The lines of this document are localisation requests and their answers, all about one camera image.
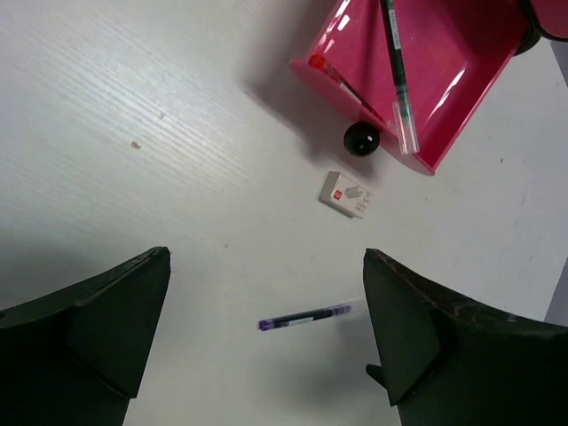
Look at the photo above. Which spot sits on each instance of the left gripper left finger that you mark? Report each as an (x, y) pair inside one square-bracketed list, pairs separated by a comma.
[(78, 355)]

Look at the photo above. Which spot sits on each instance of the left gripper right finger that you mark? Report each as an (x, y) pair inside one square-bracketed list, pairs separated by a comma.
[(447, 359)]

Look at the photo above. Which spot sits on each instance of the pink drawer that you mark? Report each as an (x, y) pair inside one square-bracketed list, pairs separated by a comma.
[(410, 74), (546, 19)]

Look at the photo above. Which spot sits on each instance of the red gel pen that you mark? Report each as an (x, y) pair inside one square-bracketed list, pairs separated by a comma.
[(335, 89)]

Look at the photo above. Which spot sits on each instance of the purple gel pen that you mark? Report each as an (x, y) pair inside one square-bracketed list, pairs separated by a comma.
[(300, 318)]

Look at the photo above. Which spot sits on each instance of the white eraser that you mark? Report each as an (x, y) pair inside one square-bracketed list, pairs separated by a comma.
[(345, 195)]

